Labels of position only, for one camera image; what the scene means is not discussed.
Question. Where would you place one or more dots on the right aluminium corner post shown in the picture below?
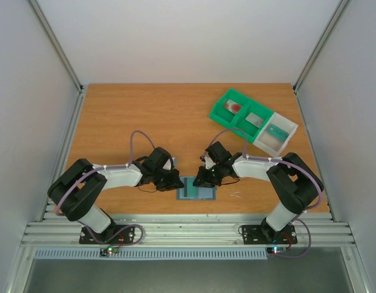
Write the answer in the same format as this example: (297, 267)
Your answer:
(322, 41)

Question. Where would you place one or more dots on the left small circuit board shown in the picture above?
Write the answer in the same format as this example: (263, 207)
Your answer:
(108, 251)

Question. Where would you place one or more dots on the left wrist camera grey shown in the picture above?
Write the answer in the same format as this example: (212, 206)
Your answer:
(174, 161)

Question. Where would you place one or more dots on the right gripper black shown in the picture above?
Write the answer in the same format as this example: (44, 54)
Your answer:
(204, 179)

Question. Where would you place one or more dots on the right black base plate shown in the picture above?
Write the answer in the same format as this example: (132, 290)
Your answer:
(255, 234)

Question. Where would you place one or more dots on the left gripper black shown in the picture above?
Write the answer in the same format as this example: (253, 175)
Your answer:
(174, 183)

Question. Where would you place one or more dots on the teal card black stripe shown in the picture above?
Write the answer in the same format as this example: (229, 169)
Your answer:
(277, 132)

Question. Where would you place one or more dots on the small circuit board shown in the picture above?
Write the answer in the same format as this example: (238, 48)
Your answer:
(108, 251)
(277, 250)

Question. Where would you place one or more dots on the teal card numbered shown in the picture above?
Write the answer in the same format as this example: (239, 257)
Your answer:
(189, 191)

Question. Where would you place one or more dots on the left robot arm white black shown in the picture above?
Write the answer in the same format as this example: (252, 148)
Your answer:
(74, 193)

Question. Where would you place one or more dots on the teal card holder wallet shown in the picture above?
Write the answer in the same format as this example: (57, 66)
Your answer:
(203, 193)

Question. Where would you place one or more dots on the grey card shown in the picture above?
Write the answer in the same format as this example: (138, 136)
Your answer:
(255, 120)

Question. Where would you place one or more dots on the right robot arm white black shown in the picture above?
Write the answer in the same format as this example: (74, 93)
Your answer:
(293, 181)

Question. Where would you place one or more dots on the aluminium rail base frame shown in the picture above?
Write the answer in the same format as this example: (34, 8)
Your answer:
(333, 263)

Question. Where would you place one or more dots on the green plastic bin far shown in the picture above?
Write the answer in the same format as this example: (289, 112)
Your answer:
(222, 116)

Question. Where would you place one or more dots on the aluminium corner post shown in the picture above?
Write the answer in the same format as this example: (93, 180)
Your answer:
(42, 19)
(322, 41)

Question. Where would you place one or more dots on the white plastic bin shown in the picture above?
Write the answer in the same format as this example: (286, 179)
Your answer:
(269, 144)

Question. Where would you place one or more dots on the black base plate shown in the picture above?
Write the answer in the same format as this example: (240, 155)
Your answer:
(255, 234)
(118, 234)

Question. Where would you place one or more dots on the left aluminium corner post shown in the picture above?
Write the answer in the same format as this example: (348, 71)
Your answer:
(42, 19)

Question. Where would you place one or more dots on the right small circuit board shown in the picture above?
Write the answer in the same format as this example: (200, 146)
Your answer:
(277, 250)

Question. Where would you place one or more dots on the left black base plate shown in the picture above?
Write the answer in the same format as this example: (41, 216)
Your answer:
(118, 234)

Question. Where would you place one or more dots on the red circle card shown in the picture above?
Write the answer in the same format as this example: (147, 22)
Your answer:
(232, 106)

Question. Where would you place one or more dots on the green plastic bin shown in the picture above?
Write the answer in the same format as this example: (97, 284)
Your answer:
(250, 130)
(222, 116)

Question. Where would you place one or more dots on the green plastic bin middle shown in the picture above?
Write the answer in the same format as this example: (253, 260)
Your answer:
(250, 130)

